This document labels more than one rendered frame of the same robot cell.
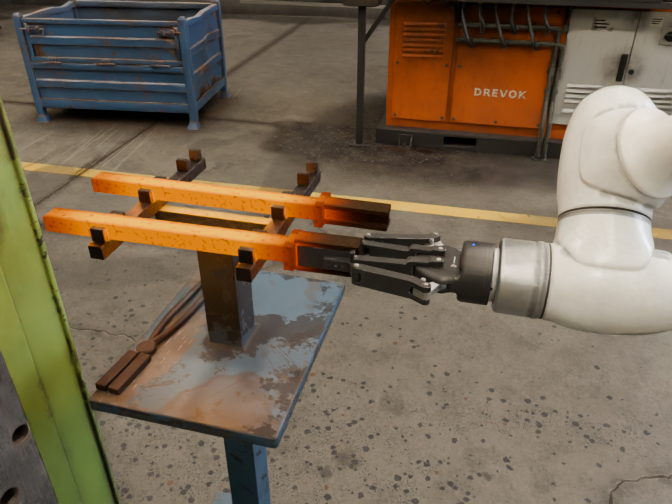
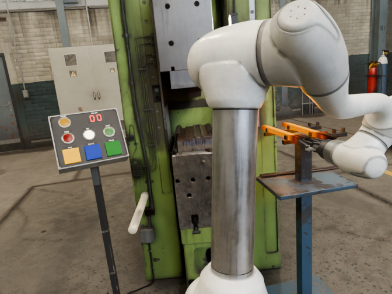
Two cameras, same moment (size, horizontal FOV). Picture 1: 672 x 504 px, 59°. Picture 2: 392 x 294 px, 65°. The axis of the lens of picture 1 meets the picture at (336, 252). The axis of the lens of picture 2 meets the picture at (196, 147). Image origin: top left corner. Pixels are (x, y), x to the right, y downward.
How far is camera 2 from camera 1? 100 cm
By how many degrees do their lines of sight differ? 63
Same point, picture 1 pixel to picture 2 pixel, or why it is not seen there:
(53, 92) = not seen: hidden behind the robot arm
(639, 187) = (367, 123)
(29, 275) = (269, 150)
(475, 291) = (320, 151)
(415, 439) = not seen: outside the picture
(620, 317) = (345, 163)
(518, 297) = (326, 154)
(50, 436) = (261, 202)
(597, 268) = (345, 146)
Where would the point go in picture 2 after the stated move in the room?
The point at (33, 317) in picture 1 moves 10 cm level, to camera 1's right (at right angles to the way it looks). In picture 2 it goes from (266, 163) to (277, 167)
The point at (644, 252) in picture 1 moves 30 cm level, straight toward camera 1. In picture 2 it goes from (361, 144) to (261, 150)
